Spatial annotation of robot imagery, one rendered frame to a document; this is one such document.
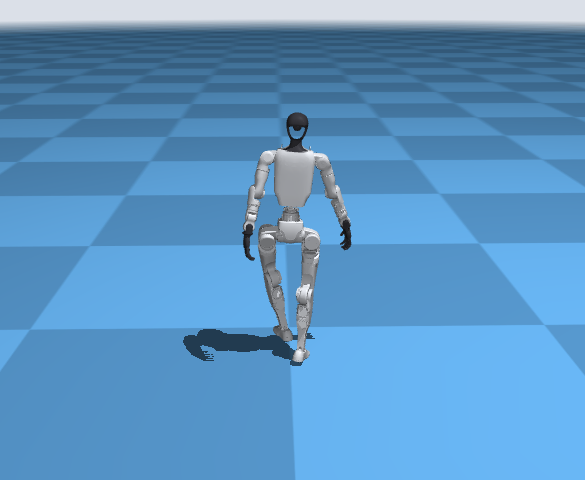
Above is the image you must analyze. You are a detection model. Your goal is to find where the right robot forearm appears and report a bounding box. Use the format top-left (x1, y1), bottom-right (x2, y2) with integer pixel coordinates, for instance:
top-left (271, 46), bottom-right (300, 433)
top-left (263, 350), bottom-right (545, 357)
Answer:
top-left (331, 185), bottom-right (350, 227)

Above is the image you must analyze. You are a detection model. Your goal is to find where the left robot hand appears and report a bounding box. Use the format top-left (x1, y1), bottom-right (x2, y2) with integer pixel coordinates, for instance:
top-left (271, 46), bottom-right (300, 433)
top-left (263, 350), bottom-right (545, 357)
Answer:
top-left (242, 224), bottom-right (255, 261)

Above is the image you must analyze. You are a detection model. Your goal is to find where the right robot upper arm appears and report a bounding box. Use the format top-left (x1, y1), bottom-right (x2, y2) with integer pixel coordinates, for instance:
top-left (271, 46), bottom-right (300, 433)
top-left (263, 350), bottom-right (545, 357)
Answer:
top-left (314, 153), bottom-right (338, 199)

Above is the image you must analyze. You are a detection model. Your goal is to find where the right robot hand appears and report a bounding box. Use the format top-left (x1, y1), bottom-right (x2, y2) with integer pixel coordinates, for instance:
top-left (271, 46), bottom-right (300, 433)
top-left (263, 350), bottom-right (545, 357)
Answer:
top-left (340, 220), bottom-right (351, 250)

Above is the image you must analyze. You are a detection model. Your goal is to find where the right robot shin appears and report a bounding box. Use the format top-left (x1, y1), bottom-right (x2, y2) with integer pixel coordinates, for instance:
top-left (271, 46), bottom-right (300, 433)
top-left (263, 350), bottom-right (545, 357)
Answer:
top-left (296, 289), bottom-right (314, 352)

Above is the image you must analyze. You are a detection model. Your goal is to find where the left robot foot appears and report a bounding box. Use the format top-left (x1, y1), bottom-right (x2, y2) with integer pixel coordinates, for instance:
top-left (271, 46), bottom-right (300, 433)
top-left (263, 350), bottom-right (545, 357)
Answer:
top-left (273, 325), bottom-right (293, 341)

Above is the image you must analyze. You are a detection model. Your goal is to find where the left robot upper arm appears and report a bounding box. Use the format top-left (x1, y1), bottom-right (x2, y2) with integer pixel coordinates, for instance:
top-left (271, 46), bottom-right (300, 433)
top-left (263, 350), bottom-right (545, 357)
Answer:
top-left (254, 150), bottom-right (277, 199)

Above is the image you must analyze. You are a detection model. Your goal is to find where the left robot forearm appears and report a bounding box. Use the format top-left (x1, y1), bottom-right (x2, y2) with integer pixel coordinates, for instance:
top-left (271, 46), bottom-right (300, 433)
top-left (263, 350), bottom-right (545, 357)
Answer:
top-left (243, 185), bottom-right (261, 231)

